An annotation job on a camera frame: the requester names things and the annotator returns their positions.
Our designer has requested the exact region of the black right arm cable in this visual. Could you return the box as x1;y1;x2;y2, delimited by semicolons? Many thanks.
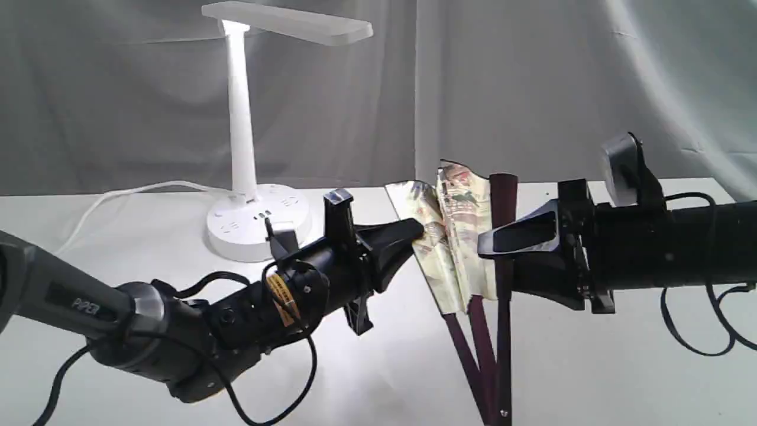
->
659;192;757;357

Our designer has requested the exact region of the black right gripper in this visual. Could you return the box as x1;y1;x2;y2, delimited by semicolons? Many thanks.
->
477;180;616;314

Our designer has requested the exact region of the grey backdrop curtain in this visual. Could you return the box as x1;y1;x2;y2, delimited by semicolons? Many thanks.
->
1;1;756;200

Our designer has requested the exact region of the white desk lamp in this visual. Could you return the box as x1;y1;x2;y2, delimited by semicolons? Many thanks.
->
201;1;374;263

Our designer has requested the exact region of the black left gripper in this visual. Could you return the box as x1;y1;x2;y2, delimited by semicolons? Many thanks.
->
213;189;424;350

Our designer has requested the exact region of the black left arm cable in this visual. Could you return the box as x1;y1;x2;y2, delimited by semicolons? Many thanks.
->
33;269;320;426

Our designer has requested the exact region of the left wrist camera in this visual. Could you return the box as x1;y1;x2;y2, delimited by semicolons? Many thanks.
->
263;218;299;262

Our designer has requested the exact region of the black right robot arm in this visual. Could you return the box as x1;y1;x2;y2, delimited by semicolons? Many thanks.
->
477;180;755;314

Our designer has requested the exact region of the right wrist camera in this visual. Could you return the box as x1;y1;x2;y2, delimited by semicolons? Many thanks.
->
602;132;665;208

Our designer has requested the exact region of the white lamp power cable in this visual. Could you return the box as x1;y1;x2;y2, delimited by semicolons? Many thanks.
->
56;181;231;255

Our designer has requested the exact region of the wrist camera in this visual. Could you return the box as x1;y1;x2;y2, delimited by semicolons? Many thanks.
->
602;132;665;208
263;218;299;262

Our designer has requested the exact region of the painted paper folding fan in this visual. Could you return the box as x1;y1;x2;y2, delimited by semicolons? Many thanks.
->
384;160;519;425

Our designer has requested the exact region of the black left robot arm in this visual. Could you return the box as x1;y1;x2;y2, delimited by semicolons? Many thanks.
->
2;189;424;404

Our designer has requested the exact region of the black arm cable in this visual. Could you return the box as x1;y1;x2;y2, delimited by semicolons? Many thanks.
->
659;192;757;357
33;269;320;426

